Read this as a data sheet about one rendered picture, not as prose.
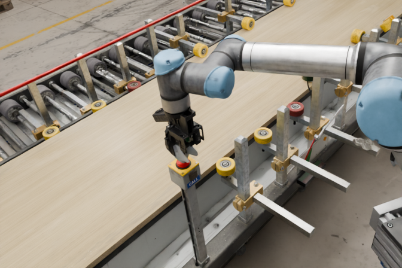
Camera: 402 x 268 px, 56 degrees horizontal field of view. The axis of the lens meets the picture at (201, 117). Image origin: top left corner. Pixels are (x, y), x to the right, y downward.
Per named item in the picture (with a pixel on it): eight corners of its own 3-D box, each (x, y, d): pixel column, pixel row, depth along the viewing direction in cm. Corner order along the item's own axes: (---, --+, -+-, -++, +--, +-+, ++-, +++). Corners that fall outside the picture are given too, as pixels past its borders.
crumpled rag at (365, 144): (377, 143, 163) (378, 139, 161) (369, 152, 159) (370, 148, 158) (357, 134, 168) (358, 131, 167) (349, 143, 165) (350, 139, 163)
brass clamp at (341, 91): (358, 87, 187) (360, 78, 184) (344, 99, 180) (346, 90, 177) (347, 82, 190) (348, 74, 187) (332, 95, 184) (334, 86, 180)
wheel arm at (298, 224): (314, 234, 139) (314, 227, 136) (308, 240, 137) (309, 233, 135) (226, 177, 166) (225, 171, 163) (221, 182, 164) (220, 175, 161)
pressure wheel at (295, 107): (305, 122, 188) (307, 104, 181) (297, 131, 184) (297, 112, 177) (292, 116, 193) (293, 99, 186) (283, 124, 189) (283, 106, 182)
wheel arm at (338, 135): (378, 154, 163) (380, 147, 160) (375, 158, 161) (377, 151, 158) (293, 116, 189) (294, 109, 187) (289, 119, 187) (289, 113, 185)
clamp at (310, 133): (328, 127, 180) (329, 119, 177) (313, 142, 173) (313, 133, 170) (317, 122, 184) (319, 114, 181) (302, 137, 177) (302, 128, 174)
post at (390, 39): (384, 94, 227) (402, 18, 198) (382, 96, 225) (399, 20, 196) (378, 91, 229) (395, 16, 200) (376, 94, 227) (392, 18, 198)
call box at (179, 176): (202, 180, 118) (199, 162, 114) (186, 193, 115) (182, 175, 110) (186, 170, 123) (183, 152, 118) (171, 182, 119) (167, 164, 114)
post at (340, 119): (343, 128, 198) (356, 45, 169) (339, 132, 196) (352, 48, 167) (337, 125, 200) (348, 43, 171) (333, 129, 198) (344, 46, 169)
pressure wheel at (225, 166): (235, 174, 166) (234, 155, 159) (237, 188, 160) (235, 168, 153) (217, 176, 166) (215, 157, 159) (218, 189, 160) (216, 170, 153)
